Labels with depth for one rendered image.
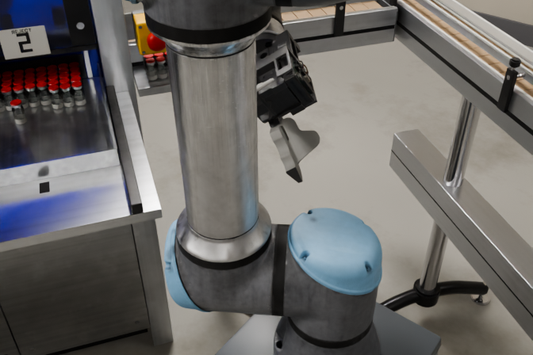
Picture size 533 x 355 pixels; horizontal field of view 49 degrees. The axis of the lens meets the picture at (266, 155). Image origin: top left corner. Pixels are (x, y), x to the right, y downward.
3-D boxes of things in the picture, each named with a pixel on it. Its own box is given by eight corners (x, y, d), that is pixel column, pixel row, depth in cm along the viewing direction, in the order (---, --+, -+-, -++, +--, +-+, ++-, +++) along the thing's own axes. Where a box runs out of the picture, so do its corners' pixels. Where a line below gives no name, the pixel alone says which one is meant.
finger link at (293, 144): (330, 167, 77) (301, 105, 79) (292, 186, 79) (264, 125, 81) (336, 167, 80) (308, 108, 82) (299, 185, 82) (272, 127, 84)
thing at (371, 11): (132, 85, 136) (121, 20, 127) (123, 55, 148) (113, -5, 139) (396, 43, 153) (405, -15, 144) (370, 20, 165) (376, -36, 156)
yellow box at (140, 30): (135, 42, 128) (131, 10, 123) (168, 37, 130) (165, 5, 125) (140, 57, 122) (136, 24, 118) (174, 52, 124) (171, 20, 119)
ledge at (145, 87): (130, 68, 139) (129, 60, 138) (185, 60, 142) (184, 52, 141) (139, 97, 128) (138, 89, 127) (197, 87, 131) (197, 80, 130)
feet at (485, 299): (343, 326, 184) (346, 296, 175) (480, 288, 196) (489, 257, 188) (353, 347, 177) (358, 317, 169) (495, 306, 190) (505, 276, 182)
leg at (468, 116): (404, 293, 185) (448, 77, 139) (429, 286, 187) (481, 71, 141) (418, 315, 178) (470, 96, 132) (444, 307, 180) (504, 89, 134)
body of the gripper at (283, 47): (291, 70, 75) (279, 18, 83) (235, 101, 78) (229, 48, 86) (319, 106, 80) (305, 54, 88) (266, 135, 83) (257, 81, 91)
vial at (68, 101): (63, 103, 122) (59, 83, 119) (74, 101, 122) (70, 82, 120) (64, 108, 120) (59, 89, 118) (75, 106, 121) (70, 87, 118)
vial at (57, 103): (52, 104, 121) (47, 85, 119) (63, 103, 122) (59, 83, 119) (52, 110, 120) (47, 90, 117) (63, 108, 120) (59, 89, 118)
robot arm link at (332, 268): (378, 346, 74) (392, 272, 66) (271, 338, 75) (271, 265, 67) (373, 274, 83) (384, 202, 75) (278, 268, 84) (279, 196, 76)
